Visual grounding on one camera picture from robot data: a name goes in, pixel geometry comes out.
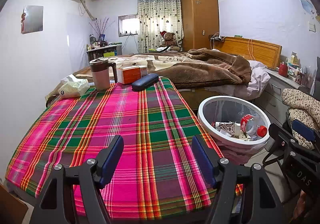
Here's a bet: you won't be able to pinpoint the grey bedside cabinet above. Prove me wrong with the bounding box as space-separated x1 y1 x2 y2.
262 67 310 124

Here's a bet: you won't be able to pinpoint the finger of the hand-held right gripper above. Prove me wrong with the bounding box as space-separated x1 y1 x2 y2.
269 123 298 152
291 119 317 151

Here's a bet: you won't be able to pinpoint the brown teddy bear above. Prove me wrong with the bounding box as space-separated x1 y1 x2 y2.
159 31 180 52

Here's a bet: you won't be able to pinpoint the brown patterned paper packet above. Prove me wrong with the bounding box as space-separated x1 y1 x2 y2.
212 121 238 138

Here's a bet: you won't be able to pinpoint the clear cola bottle red label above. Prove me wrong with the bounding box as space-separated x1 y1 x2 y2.
236 114 268 139

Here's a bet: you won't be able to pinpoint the square wall mirror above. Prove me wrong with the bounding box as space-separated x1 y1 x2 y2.
22 5 44 34

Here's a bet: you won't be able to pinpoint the heart patterned curtain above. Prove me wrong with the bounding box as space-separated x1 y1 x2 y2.
137 0 182 53

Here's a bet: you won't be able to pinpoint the floral quilted cloth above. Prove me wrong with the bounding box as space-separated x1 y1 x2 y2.
282 88 320 149

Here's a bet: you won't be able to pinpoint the cluttered shelf desk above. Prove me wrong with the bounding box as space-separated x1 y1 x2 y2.
86 44 123 59

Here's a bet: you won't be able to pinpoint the pink bed sheet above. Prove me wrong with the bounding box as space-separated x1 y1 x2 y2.
207 60 272 100

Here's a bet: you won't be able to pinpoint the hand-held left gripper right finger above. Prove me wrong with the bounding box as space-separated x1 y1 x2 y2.
191 135 283 224

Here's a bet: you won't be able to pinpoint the air conditioner pipe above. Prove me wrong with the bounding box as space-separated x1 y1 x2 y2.
77 0 97 20

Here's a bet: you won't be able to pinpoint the wooden wardrobe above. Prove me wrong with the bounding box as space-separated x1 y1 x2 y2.
180 0 220 52

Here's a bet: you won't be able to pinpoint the navy glasses case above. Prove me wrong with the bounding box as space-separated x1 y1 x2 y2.
131 73 159 92

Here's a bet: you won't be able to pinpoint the pink green plaid tablecloth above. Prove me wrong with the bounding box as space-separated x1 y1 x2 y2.
5 76 244 214

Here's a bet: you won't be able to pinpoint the pink bin liner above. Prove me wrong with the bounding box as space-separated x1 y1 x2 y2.
215 99 269 166

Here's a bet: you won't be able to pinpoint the person's right hand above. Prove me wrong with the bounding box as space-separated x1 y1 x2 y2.
296 190 313 224

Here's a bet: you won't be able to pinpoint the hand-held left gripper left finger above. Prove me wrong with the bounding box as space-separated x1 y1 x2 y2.
32 135 125 224

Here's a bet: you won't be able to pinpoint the red hanging ornament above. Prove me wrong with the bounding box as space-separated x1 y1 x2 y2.
21 6 27 34

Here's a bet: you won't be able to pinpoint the brown wooden board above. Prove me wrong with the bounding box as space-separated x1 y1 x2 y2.
0 184 28 224

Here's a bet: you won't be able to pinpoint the tissue box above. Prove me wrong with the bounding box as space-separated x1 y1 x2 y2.
286 52 299 67

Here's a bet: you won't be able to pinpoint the white round trash bin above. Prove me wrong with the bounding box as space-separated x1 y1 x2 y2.
197 95 272 151

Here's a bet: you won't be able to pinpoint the dried branches in vase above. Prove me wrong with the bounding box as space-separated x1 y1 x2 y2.
89 17 114 35

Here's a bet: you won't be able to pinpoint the power strip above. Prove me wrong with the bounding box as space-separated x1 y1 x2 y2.
209 34 227 42

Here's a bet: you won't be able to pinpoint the small window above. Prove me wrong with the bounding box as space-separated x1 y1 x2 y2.
118 14 138 37

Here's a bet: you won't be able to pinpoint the wooden headboard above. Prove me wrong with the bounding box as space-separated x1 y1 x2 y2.
215 36 282 69

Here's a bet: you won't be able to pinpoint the orange and white box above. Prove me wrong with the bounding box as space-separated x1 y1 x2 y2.
117 65 148 85

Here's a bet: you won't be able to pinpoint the brown fleece blanket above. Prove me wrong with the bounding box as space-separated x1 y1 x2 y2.
160 48 252 87

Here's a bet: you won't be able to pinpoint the charging cable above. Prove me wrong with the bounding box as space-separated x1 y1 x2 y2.
247 38 254 60

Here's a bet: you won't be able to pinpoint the beige mug with brown handle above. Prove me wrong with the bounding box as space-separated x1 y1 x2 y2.
89 58 118 90

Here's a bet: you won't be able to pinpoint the soft tissue pack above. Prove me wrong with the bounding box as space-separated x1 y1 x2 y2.
58 75 90 99

